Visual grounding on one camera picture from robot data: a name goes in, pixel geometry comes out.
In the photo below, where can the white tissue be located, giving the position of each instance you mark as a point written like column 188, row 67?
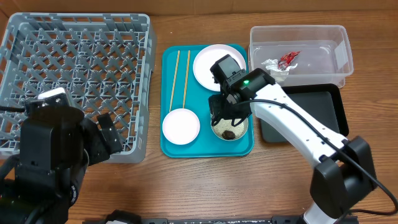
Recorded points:
column 279, row 74

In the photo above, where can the wooden chopstick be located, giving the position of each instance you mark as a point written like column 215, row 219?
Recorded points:
column 186, row 78
column 174, row 81

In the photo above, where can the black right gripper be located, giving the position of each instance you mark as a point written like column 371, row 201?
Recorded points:
column 217, row 114

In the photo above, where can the right wooden chopstick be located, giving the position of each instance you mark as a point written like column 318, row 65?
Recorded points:
column 186, row 78

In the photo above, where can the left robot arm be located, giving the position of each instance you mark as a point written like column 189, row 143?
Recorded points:
column 58, row 143

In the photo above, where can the large white plate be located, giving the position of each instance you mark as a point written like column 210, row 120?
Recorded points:
column 207, row 57

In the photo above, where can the teal serving tray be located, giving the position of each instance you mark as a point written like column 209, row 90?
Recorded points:
column 207, row 143

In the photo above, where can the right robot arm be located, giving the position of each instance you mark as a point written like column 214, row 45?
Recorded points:
column 342, row 170

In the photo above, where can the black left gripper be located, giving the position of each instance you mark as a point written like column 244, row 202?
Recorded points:
column 101, row 150

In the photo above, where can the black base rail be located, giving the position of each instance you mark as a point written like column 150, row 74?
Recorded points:
column 122, row 217

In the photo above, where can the small white pink plate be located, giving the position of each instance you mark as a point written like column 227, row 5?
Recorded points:
column 181, row 126

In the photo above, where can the grey dishwasher rack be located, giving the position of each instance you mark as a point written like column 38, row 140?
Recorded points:
column 105, row 61

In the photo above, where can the black tray bin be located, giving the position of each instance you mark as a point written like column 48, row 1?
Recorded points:
column 323, row 102

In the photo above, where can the bowl of rice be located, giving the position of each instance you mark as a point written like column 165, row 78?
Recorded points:
column 226, row 131

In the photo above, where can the clear plastic bin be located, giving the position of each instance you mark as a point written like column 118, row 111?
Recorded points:
column 325, row 52

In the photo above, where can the red snack wrapper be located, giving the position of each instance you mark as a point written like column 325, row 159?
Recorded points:
column 287, row 59

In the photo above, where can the left wooden chopstick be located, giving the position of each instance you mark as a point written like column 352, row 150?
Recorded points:
column 174, row 81

